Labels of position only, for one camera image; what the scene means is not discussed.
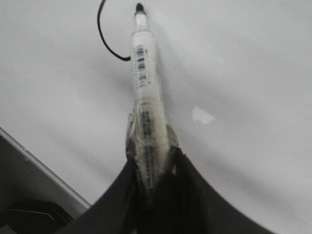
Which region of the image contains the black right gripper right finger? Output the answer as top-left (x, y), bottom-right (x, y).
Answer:
top-left (146, 148), bottom-right (271, 234)

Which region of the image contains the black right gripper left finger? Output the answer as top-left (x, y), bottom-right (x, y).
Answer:
top-left (57, 160), bottom-right (137, 234)

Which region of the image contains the white whiteboard marker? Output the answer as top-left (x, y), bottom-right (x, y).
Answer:
top-left (126, 3), bottom-right (178, 204)

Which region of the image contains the white glossy whiteboard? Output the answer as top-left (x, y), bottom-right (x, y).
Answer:
top-left (0, 0), bottom-right (312, 234)

